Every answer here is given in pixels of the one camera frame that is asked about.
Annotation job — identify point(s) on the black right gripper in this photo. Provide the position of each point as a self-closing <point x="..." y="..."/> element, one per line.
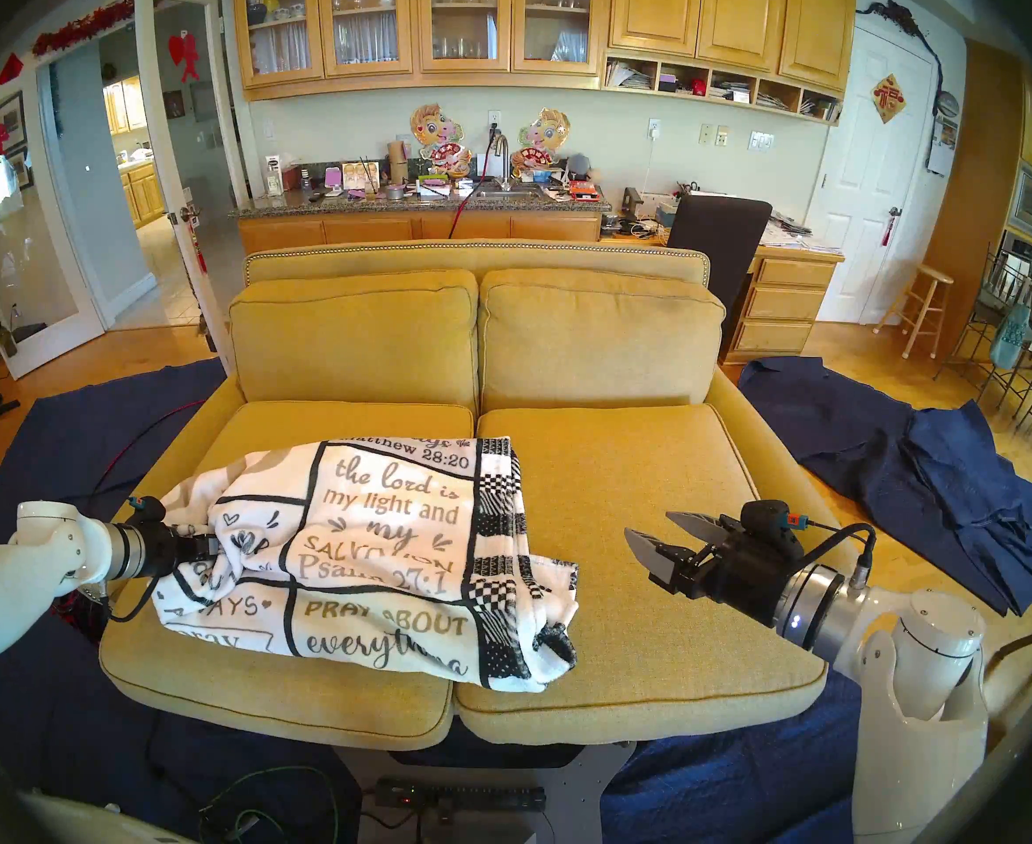
<point x="744" y="574"/>

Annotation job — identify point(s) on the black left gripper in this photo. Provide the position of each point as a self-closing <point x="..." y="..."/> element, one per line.
<point x="178" y="552"/>

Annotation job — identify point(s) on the white printed fleece blanket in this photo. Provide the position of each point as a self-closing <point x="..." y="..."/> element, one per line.
<point x="375" y="534"/>

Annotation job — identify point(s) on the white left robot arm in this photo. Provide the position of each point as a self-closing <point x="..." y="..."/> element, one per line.
<point x="6" y="587"/>

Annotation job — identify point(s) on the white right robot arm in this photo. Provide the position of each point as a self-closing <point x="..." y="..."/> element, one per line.
<point x="920" y="719"/>

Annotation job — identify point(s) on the large navy moving blanket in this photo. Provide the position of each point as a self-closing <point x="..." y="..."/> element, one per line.
<point x="727" y="789"/>

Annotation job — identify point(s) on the crumpled navy moving blanket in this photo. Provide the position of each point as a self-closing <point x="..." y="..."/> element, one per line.
<point x="964" y="491"/>

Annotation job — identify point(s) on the yellow sofa back cushion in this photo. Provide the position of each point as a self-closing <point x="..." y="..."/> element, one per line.
<point x="349" y="341"/>
<point x="595" y="341"/>

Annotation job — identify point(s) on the white glass-pane door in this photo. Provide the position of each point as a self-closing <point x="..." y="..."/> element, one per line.
<point x="59" y="352"/>
<point x="148" y="148"/>

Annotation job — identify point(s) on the wooden desk with drawers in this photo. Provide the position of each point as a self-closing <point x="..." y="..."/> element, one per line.
<point x="784" y="306"/>

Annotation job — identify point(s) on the long red hanging tassel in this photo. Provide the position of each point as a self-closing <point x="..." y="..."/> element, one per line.
<point x="199" y="249"/>

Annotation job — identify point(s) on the black office chair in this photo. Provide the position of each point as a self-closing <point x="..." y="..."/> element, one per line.
<point x="718" y="236"/>

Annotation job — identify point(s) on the black power strip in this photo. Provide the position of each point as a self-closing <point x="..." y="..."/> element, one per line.
<point x="463" y="798"/>

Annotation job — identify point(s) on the stack of desk papers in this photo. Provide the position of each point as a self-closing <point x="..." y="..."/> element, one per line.
<point x="797" y="234"/>

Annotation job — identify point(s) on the wooden kitchen base cabinet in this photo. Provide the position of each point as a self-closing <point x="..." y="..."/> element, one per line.
<point x="145" y="196"/>

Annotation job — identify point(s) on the orange box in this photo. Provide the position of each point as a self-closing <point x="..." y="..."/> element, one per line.
<point x="584" y="192"/>

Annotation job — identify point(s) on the wooden stool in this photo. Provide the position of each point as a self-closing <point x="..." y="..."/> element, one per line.
<point x="932" y="276"/>

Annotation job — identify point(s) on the granite counter wooden cabinets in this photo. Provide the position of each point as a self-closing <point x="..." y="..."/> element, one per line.
<point x="375" y="229"/>

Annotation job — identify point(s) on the white carton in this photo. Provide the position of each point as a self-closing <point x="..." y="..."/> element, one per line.
<point x="273" y="176"/>

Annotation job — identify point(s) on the teal hanging cloth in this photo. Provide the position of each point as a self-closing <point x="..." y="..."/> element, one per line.
<point x="1011" y="337"/>

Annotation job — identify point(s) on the white panel door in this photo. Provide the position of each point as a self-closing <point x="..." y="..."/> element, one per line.
<point x="859" y="192"/>

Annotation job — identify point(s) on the metal kitchen faucet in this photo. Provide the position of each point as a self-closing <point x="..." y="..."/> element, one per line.
<point x="500" y="143"/>

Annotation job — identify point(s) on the brown paper roll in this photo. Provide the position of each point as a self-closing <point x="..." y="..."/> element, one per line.
<point x="398" y="161"/>

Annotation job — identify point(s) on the red gold diamond decoration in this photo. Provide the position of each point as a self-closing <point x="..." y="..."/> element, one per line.
<point x="889" y="98"/>

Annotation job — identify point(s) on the plain red paper diamond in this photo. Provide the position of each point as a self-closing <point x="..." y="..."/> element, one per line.
<point x="9" y="69"/>

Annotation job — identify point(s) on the red garland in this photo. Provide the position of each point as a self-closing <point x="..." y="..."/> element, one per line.
<point x="85" y="25"/>

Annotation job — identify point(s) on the black door garland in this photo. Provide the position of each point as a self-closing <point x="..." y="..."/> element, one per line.
<point x="898" y="14"/>

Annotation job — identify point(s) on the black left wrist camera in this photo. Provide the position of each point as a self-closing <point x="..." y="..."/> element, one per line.
<point x="148" y="510"/>

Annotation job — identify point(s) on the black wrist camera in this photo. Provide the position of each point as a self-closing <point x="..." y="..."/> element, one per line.
<point x="148" y="510"/>
<point x="766" y="521"/>

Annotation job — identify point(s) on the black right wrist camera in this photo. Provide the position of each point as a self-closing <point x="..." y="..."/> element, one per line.
<point x="766" y="521"/>

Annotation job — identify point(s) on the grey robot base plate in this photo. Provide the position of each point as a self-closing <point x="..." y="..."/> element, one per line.
<point x="586" y="789"/>

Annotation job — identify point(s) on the yellow fabric sofa frame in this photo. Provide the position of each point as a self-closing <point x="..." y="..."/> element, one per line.
<point x="481" y="258"/>

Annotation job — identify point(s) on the wide white switch plate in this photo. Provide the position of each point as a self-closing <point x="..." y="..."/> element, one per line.
<point x="761" y="141"/>

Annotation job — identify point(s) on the small picture frame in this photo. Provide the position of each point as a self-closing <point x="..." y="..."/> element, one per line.
<point x="361" y="177"/>

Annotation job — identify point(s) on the cartoon child wall decoration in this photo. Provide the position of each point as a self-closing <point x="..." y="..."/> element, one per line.
<point x="544" y="134"/>
<point x="437" y="130"/>

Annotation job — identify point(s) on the wall calendar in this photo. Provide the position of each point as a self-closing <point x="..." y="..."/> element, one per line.
<point x="943" y="146"/>

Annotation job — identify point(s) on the wooden wall cabinets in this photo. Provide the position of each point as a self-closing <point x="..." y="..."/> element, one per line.
<point x="657" y="16"/>

